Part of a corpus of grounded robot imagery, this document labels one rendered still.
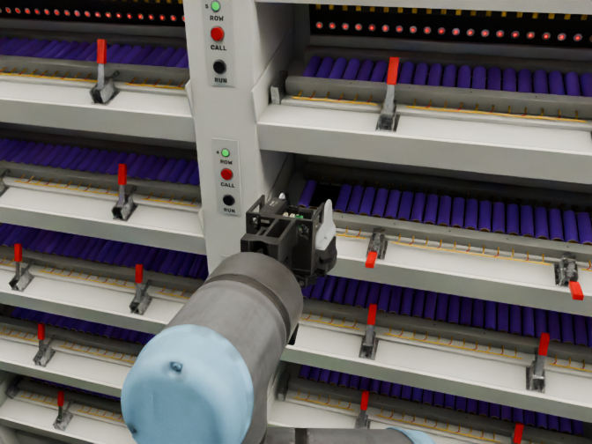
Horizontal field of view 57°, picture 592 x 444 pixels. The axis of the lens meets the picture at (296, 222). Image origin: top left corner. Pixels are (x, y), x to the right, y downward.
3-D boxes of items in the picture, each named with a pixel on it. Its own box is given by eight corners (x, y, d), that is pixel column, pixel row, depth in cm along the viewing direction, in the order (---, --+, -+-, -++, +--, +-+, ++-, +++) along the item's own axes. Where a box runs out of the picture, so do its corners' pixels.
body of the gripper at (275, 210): (329, 200, 59) (299, 249, 48) (325, 270, 62) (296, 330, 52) (262, 191, 60) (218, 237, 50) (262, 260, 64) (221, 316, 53)
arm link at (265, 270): (290, 371, 48) (188, 350, 50) (304, 338, 52) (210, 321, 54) (292, 282, 44) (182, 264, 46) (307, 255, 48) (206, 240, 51)
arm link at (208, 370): (116, 464, 39) (100, 351, 35) (193, 358, 50) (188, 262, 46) (239, 498, 37) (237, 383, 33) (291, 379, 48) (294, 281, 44)
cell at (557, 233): (558, 218, 85) (562, 247, 81) (546, 216, 86) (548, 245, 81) (562, 209, 84) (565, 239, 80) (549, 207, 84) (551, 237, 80)
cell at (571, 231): (573, 219, 85) (577, 249, 80) (560, 218, 85) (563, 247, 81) (576, 210, 84) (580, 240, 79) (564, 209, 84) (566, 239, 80)
